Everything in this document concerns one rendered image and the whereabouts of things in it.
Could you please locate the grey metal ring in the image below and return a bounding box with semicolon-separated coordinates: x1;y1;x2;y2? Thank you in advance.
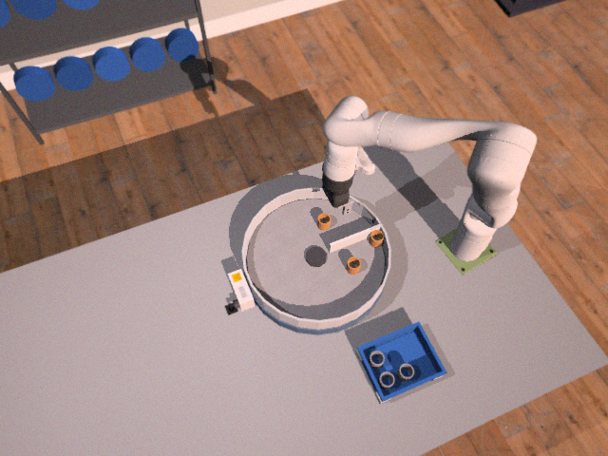
368;351;385;369
377;371;394;390

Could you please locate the grey metal bushing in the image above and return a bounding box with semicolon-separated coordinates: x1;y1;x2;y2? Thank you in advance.
397;364;414;382

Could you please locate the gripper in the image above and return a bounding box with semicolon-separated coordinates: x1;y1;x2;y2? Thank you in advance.
322;147;375;215

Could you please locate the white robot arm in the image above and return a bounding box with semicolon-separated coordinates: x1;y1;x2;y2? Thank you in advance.
323;96;537;261

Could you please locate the blue crate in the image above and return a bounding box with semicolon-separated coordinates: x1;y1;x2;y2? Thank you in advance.
356;323;444;404

